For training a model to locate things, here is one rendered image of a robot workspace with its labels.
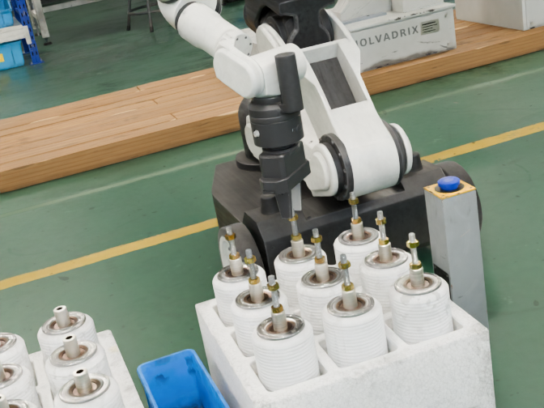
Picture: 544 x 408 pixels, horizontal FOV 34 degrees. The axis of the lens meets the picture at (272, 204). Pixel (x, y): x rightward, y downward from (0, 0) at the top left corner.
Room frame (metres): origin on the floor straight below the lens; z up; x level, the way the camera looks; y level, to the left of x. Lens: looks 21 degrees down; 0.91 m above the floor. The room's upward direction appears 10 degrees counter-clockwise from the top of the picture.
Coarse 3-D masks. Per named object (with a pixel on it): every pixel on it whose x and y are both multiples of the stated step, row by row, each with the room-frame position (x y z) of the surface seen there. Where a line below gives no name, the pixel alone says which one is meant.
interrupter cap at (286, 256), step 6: (306, 246) 1.50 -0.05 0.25; (312, 246) 1.49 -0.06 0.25; (282, 252) 1.49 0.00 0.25; (288, 252) 1.48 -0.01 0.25; (306, 252) 1.48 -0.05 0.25; (312, 252) 1.46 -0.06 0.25; (282, 258) 1.46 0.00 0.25; (288, 258) 1.45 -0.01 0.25; (294, 258) 1.46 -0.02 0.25; (300, 258) 1.45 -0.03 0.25; (306, 258) 1.44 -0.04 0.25; (312, 258) 1.44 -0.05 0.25
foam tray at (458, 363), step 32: (384, 320) 1.31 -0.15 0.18; (224, 352) 1.30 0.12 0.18; (320, 352) 1.24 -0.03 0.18; (416, 352) 1.19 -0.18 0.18; (448, 352) 1.20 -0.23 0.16; (480, 352) 1.21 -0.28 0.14; (224, 384) 1.35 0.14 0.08; (256, 384) 1.18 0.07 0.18; (320, 384) 1.15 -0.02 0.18; (352, 384) 1.16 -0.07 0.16; (384, 384) 1.17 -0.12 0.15; (416, 384) 1.18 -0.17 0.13; (448, 384) 1.20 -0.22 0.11; (480, 384) 1.21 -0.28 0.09
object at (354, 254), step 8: (336, 240) 1.51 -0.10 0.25; (376, 240) 1.47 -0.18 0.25; (336, 248) 1.49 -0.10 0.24; (344, 248) 1.47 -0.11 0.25; (352, 248) 1.46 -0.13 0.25; (360, 248) 1.46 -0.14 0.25; (368, 248) 1.46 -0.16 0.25; (376, 248) 1.46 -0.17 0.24; (336, 256) 1.49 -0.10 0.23; (352, 256) 1.46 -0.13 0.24; (360, 256) 1.45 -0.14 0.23; (352, 264) 1.46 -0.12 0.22; (352, 272) 1.46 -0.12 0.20; (352, 280) 1.46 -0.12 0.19; (360, 280) 1.45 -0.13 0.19
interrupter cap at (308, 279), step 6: (312, 270) 1.39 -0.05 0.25; (330, 270) 1.37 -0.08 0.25; (336, 270) 1.37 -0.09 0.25; (306, 276) 1.37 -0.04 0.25; (312, 276) 1.37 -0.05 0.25; (330, 276) 1.36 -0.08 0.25; (336, 276) 1.35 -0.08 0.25; (342, 276) 1.34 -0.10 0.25; (306, 282) 1.35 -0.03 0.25; (312, 282) 1.34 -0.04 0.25; (318, 282) 1.35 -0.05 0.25; (324, 282) 1.34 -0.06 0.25; (330, 282) 1.33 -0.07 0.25; (336, 282) 1.32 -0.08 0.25; (312, 288) 1.32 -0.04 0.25; (318, 288) 1.32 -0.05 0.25
